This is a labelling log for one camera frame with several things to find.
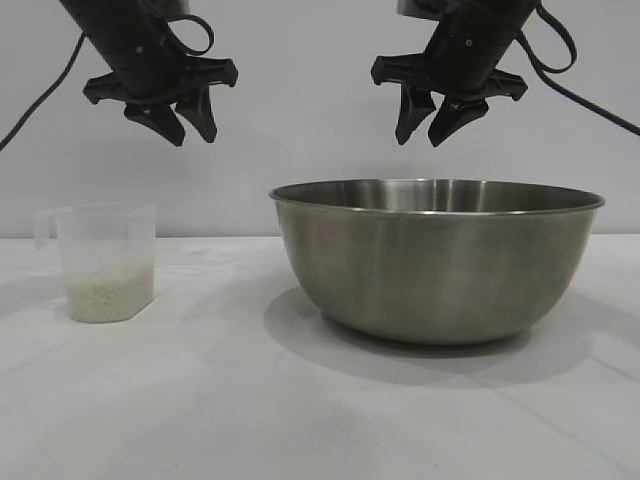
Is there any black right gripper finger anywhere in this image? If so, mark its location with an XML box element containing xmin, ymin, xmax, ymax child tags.
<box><xmin>394</xmin><ymin>82</ymin><xmax>436</xmax><ymax>147</ymax></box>
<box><xmin>427</xmin><ymin>94</ymin><xmax>490</xmax><ymax>149</ymax></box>

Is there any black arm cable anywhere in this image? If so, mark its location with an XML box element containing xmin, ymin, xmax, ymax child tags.
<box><xmin>0</xmin><ymin>13</ymin><xmax>216</xmax><ymax>151</ymax></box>
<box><xmin>517</xmin><ymin>0</ymin><xmax>640</xmax><ymax>136</ymax></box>

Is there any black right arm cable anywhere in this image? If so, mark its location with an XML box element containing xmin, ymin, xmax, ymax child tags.
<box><xmin>517</xmin><ymin>0</ymin><xmax>640</xmax><ymax>136</ymax></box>

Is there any white uncooked rice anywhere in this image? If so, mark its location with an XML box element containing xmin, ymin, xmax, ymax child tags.
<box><xmin>68</xmin><ymin>263</ymin><xmax>155</xmax><ymax>323</ymax></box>

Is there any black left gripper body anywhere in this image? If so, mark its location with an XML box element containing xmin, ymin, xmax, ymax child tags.
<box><xmin>83</xmin><ymin>14</ymin><xmax>237</xmax><ymax>106</ymax></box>

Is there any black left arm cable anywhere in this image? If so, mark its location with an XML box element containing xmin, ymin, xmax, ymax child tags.
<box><xmin>0</xmin><ymin>13</ymin><xmax>216</xmax><ymax>151</ymax></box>

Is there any stainless steel mixing bowl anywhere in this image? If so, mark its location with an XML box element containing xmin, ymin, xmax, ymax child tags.
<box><xmin>268</xmin><ymin>178</ymin><xmax>606</xmax><ymax>347</ymax></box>

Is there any clear plastic measuring cup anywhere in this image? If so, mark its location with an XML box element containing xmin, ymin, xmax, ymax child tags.
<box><xmin>33</xmin><ymin>201</ymin><xmax>156</xmax><ymax>324</ymax></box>

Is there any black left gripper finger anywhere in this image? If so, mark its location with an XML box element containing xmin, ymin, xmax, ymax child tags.
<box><xmin>123</xmin><ymin>102</ymin><xmax>187</xmax><ymax>148</ymax></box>
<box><xmin>174</xmin><ymin>89</ymin><xmax>219</xmax><ymax>145</ymax></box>

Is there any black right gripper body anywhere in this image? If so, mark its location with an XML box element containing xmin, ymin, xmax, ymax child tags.
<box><xmin>372</xmin><ymin>22</ymin><xmax>529</xmax><ymax>101</ymax></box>

